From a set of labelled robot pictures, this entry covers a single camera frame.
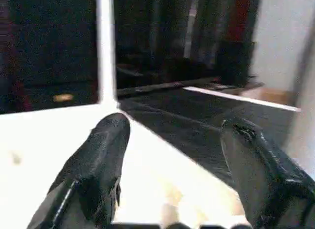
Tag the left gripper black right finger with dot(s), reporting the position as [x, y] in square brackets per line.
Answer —
[265, 189]

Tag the black box gold label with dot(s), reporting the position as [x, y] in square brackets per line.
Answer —
[49, 54]

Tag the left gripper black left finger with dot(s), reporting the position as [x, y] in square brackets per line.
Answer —
[98, 165]

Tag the white flat board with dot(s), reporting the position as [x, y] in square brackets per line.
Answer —
[246, 98]

